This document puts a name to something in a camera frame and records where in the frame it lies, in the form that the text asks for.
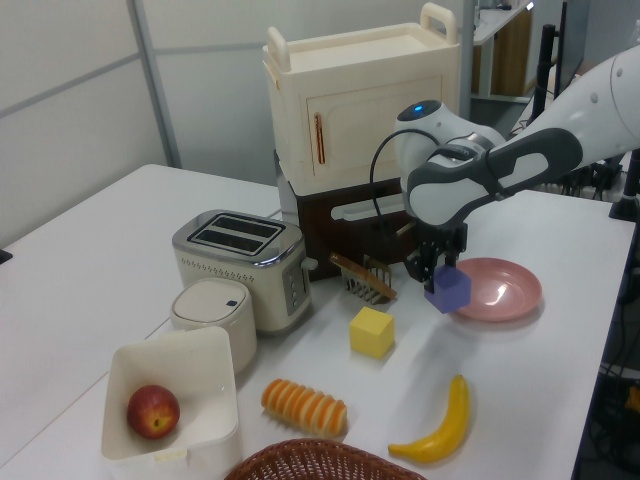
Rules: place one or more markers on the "purple cube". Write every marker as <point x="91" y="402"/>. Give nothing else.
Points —
<point x="450" y="290"/>

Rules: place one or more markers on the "wooden white shelf unit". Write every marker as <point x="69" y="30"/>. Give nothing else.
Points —
<point x="505" y="55"/>

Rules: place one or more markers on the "pink plate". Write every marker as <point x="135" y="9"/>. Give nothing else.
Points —
<point x="505" y="292"/>

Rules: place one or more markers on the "cream toy cabinet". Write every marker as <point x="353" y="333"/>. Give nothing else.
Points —
<point x="350" y="65"/>

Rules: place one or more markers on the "black desk clamp post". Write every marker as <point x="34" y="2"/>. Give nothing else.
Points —
<point x="627" y="200"/>

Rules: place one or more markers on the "cream silver toaster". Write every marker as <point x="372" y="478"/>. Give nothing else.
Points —
<point x="230" y="270"/>

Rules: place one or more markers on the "yellow cube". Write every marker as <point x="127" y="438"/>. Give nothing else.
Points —
<point x="371" y="334"/>

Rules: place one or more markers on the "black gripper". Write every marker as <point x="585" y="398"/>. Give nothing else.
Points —
<point x="440" y="237"/>

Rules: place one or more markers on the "black monitor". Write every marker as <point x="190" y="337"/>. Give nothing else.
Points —
<point x="570" y="45"/>

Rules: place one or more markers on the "brown wicker basket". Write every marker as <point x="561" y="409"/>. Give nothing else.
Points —
<point x="320" y="462"/>

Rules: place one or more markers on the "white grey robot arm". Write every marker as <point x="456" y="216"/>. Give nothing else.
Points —
<point x="440" y="190"/>

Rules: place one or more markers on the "dark brown drawer box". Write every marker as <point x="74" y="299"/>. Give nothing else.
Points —
<point x="320" y="235"/>

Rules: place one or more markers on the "red apple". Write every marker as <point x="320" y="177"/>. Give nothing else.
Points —
<point x="152" y="412"/>

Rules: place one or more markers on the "orange striped bread loaf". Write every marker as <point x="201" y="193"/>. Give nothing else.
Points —
<point x="305" y="407"/>

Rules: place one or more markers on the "small white lidded bin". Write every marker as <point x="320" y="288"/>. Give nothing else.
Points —
<point x="212" y="312"/>

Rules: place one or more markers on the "black monitor stand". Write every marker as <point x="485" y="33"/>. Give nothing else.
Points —
<point x="545" y="65"/>

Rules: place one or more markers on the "white square container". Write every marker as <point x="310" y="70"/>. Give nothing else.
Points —
<point x="200" y="370"/>

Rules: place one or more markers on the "yellow banana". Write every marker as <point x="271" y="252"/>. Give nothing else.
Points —
<point x="450" y="430"/>

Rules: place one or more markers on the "black table edge clamp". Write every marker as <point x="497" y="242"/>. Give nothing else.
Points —
<point x="5" y="256"/>

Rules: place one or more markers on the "golden toast rack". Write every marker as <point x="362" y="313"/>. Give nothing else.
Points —
<point x="360" y="287"/>

